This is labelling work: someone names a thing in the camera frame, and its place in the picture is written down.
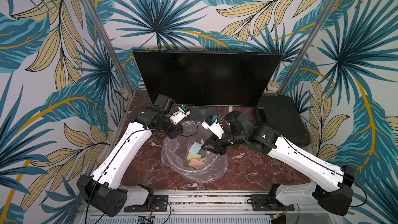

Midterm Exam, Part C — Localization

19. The blue sticky note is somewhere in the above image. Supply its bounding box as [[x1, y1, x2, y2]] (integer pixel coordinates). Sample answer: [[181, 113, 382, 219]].
[[189, 142, 202, 155]]

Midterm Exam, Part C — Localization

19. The yellow sticky note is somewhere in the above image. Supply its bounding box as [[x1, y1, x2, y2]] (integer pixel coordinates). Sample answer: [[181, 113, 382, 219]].
[[186, 152, 202, 162]]

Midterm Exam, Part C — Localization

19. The pink sticky note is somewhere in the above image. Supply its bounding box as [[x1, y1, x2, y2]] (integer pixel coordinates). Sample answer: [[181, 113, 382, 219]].
[[188, 159, 205, 170]]

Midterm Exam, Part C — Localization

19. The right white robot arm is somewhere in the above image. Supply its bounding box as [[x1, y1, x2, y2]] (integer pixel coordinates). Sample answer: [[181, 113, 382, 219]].
[[202, 111, 355, 216]]

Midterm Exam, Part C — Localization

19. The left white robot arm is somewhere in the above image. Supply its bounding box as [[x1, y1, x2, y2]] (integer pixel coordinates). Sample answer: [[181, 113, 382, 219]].
[[77, 94, 190, 217]]

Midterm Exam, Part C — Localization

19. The grey round monitor stand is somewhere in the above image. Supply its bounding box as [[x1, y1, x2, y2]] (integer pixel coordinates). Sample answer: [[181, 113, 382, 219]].
[[189, 106, 217, 122]]

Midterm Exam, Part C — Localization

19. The black computer monitor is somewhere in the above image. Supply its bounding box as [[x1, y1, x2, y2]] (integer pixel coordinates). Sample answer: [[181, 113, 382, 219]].
[[133, 50, 282, 106]]

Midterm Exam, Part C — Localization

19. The bin with clear plastic bag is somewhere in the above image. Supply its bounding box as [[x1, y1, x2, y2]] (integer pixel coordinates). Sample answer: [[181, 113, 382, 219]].
[[161, 121, 229, 184]]

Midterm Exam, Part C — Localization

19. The black plastic tool case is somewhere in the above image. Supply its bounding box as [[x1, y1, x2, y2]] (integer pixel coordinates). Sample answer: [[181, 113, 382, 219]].
[[255, 95, 311, 148]]

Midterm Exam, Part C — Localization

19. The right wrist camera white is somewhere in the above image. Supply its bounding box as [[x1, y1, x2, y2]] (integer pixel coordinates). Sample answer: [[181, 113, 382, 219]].
[[202, 115, 225, 139]]

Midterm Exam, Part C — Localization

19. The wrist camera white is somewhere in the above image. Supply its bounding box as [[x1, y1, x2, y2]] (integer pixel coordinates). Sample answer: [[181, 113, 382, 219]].
[[169, 104, 191, 125], [202, 115, 225, 139]]

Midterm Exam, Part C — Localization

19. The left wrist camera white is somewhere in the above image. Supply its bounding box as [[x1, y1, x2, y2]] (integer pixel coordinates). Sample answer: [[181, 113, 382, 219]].
[[169, 104, 191, 125]]

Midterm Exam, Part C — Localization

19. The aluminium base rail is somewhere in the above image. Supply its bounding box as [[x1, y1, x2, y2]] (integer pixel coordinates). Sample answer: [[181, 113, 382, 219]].
[[73, 190, 343, 224]]

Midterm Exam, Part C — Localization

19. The left aluminium frame post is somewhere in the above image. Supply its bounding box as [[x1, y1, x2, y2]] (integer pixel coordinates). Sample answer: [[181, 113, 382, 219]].
[[81, 0, 134, 97]]

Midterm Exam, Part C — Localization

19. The aluminium frame post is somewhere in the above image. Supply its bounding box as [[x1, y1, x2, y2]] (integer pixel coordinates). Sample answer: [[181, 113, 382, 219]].
[[276, 0, 339, 95], [81, 0, 134, 97]]

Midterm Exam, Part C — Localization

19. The right aluminium frame post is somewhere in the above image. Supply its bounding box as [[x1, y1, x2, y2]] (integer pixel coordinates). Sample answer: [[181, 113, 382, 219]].
[[276, 0, 339, 95]]

